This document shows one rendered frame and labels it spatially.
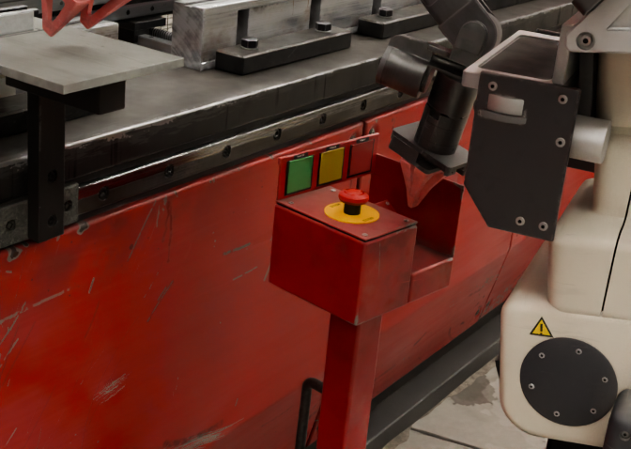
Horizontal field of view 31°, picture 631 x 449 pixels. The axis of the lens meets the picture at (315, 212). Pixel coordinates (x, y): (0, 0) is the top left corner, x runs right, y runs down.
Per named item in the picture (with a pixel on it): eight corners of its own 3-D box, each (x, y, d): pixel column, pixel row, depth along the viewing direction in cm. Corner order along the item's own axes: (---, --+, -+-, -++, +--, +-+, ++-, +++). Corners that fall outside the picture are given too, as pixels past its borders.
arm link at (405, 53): (491, 26, 135) (498, 25, 143) (403, -8, 137) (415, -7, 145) (454, 118, 138) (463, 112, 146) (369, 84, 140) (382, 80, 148)
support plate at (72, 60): (63, 95, 110) (63, 85, 109) (-107, 40, 123) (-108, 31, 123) (184, 67, 124) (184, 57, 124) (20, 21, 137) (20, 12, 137)
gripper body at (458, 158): (417, 131, 152) (434, 84, 148) (474, 170, 147) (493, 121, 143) (387, 140, 148) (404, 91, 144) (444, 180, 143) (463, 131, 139)
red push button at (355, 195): (352, 225, 143) (355, 199, 141) (329, 215, 145) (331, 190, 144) (373, 219, 146) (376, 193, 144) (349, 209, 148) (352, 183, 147)
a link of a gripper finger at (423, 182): (402, 182, 156) (423, 124, 152) (440, 209, 153) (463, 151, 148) (371, 193, 152) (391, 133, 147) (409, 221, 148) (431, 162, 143)
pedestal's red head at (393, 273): (355, 327, 142) (371, 194, 135) (267, 283, 151) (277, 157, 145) (450, 286, 156) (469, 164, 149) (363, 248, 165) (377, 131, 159)
